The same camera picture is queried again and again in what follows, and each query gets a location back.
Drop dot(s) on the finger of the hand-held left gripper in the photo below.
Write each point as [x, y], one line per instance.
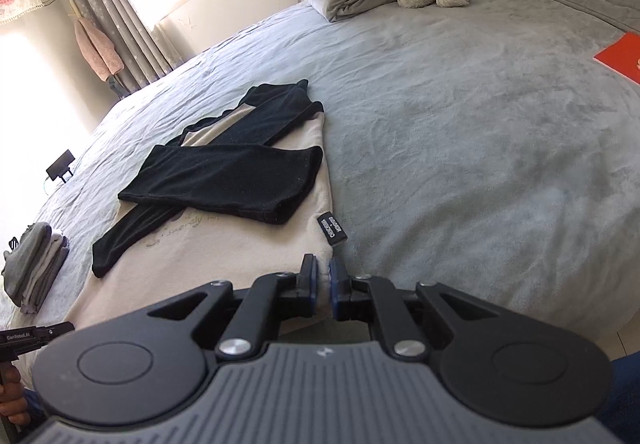
[50, 333]

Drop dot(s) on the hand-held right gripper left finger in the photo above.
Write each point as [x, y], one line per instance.
[312, 289]

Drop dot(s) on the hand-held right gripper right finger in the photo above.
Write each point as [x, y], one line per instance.
[334, 289]

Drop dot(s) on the beige and black sweatshirt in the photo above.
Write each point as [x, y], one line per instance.
[240, 164]

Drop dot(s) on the stack of folded clothes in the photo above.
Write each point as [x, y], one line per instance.
[35, 264]

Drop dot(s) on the person's left hand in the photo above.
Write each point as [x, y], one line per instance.
[11, 401]

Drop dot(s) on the black device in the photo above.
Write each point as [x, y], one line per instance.
[60, 163]

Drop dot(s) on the grey bed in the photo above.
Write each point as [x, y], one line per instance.
[450, 149]

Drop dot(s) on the pink hanging jacket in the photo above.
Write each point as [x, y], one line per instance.
[97, 49]

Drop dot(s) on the person's dark blue trousers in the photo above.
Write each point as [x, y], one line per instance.
[622, 399]

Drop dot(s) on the grey patterned curtain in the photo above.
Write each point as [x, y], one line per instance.
[115, 14]

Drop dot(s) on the orange book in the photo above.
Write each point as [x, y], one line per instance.
[622, 56]

